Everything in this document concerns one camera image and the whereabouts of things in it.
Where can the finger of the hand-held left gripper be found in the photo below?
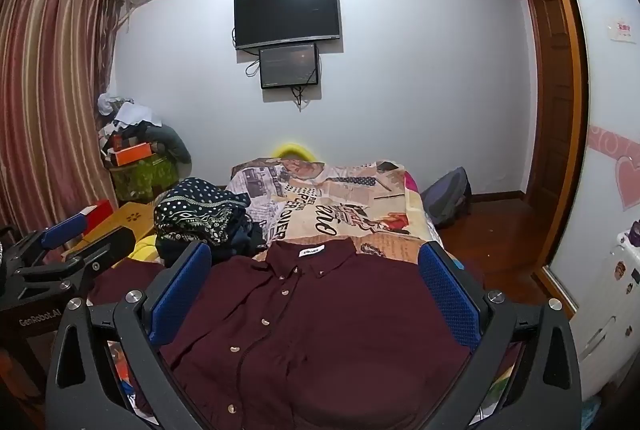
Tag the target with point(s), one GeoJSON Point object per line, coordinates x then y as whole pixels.
{"type": "Point", "coordinates": [107, 245]}
{"type": "Point", "coordinates": [65, 227]}

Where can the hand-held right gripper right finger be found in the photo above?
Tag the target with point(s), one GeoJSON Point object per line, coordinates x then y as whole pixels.
{"type": "Point", "coordinates": [450, 297]}

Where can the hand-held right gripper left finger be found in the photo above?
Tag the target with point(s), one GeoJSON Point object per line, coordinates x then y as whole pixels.
{"type": "Point", "coordinates": [180, 292]}

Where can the maroon button-up shirt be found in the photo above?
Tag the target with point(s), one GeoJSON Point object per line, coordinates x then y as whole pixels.
{"type": "Point", "coordinates": [325, 320]}

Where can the pile of dark clothes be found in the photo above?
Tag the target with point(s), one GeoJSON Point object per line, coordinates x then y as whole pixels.
{"type": "Point", "coordinates": [247, 235]}

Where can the yellow wooden table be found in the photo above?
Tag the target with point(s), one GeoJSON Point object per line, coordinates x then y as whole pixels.
{"type": "Point", "coordinates": [127, 217]}

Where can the red box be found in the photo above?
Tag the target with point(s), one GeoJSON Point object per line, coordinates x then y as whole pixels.
{"type": "Point", "coordinates": [102, 210]}

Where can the dark polka dot cloth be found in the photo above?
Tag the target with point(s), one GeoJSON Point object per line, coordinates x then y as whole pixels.
{"type": "Point", "coordinates": [200, 207]}

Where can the orange box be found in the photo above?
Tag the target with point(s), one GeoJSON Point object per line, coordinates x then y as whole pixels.
{"type": "Point", "coordinates": [131, 154]}

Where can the grey purple backpack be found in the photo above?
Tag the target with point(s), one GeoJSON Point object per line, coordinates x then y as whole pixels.
{"type": "Point", "coordinates": [447, 197]}

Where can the dark grey cloth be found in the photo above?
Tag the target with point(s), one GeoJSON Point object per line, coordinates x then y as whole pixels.
{"type": "Point", "coordinates": [175, 148]}

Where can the striped red curtain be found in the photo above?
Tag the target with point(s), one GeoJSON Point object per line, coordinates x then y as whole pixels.
{"type": "Point", "coordinates": [50, 100]}

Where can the white cloth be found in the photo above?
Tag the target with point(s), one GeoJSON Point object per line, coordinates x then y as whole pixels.
{"type": "Point", "coordinates": [130, 113]}

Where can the printed blanket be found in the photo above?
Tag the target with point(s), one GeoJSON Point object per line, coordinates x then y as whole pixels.
{"type": "Point", "coordinates": [340, 205]}

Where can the yellow plastic item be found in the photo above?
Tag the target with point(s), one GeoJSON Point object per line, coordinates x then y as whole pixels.
{"type": "Point", "coordinates": [294, 150]}

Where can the pink heart sticker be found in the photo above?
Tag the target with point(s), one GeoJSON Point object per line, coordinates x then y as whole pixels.
{"type": "Point", "coordinates": [629, 182]}

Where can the brown wooden door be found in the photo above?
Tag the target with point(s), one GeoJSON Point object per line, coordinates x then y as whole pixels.
{"type": "Point", "coordinates": [550, 100]}

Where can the white sliding wardrobe door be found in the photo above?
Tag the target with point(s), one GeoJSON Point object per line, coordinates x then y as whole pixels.
{"type": "Point", "coordinates": [590, 85]}

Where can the small black wall monitor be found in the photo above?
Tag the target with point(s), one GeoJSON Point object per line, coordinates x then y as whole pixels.
{"type": "Point", "coordinates": [289, 66]}

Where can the black wall television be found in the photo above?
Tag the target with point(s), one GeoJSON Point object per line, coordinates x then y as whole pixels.
{"type": "Point", "coordinates": [287, 15]}

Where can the small white wall sign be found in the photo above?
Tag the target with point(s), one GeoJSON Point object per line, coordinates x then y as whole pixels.
{"type": "Point", "coordinates": [623, 29]}

